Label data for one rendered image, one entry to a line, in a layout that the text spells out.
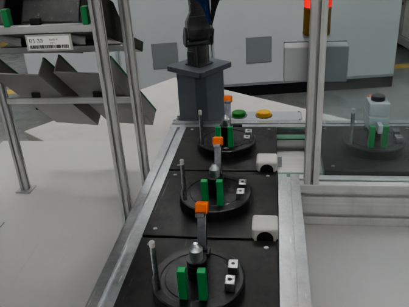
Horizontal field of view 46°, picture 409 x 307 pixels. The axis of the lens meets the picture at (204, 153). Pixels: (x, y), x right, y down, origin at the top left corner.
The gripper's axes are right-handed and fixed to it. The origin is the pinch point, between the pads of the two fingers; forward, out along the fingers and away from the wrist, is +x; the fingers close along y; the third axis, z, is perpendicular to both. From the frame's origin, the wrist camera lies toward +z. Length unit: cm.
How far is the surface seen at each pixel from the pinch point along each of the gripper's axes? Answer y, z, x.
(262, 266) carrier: 15, 64, 28
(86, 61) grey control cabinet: -142, -261, 84
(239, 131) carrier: 7.8, 15.6, 26.5
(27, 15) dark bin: -30.8, 35.5, -6.6
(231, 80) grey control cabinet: -21, -281, 109
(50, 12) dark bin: -25.6, 36.1, -7.1
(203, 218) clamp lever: 5, 63, 21
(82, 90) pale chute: -27.7, 23.1, 12.8
